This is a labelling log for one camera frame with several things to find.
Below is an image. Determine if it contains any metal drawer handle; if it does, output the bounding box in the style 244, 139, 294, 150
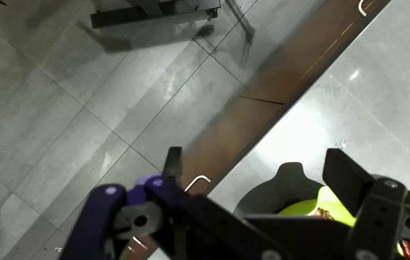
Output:
126, 234, 152, 253
183, 173, 214, 194
355, 0, 370, 17

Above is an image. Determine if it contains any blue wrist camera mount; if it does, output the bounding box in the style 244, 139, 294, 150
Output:
59, 173, 167, 260

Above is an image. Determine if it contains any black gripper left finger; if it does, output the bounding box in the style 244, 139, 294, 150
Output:
144, 146, 283, 260

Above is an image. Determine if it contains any wooden counter cabinet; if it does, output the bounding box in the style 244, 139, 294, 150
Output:
117, 0, 393, 260

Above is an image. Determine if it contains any green bowl with spout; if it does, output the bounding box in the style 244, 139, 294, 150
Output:
232, 162, 361, 228

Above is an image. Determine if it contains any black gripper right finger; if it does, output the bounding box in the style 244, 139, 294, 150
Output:
322, 147, 410, 260

